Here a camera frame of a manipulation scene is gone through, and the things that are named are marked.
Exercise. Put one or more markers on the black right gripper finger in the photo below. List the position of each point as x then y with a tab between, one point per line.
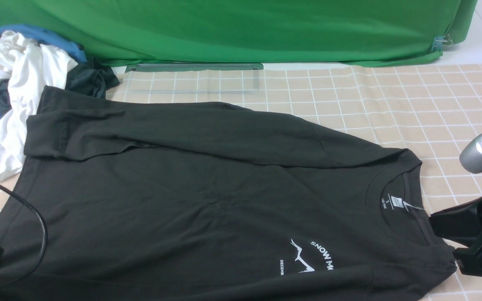
461	223
475	261

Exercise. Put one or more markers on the dark gray long-sleeved shirt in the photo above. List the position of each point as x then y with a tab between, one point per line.
212	202

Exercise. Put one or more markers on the beige checkered tablecloth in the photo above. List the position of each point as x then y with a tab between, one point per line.
433	110

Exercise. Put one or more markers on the blue crumpled garment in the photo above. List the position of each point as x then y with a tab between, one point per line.
45	36

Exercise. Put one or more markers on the binder clips on backdrop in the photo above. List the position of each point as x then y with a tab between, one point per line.
441	42

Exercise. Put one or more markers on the white crumpled garment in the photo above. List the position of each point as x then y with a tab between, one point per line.
29	67

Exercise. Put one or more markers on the dark teal crumpled garment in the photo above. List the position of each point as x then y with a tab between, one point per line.
92	79

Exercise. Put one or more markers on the green backdrop cloth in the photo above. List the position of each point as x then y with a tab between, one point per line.
367	33

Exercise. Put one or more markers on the clear acrylic board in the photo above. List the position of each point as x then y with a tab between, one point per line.
193	78

